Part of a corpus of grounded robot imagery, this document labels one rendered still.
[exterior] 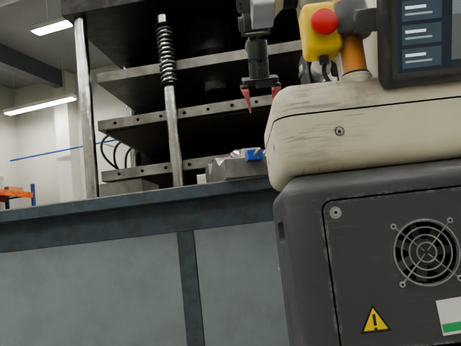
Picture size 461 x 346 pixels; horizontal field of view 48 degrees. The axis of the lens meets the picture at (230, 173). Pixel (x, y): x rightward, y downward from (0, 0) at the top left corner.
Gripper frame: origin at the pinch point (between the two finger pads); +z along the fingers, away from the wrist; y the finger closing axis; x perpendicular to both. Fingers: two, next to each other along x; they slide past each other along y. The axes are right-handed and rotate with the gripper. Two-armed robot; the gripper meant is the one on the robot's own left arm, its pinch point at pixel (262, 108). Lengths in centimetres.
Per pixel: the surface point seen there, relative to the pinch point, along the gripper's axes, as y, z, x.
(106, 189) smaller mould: 53, 25, -18
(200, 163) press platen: 23, 39, -83
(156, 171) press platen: 44, 41, -85
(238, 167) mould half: 8.9, 13.7, 10.2
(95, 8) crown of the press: 65, -34, -115
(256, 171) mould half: 3.9, 15.6, 10.3
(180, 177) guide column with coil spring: 33, 43, -78
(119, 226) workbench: 46, 31, 3
